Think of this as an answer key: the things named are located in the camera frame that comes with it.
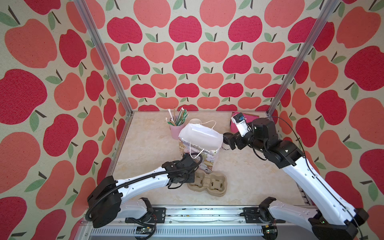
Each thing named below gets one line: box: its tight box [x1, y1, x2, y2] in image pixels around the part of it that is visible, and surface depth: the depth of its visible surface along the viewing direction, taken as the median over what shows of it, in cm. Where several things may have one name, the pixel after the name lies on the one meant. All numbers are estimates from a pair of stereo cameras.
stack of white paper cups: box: [189, 118, 202, 124], surface depth 102 cm
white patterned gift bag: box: [178, 123, 224, 173], surface depth 81 cm
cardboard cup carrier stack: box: [187, 170, 228, 197], surface depth 80 cm
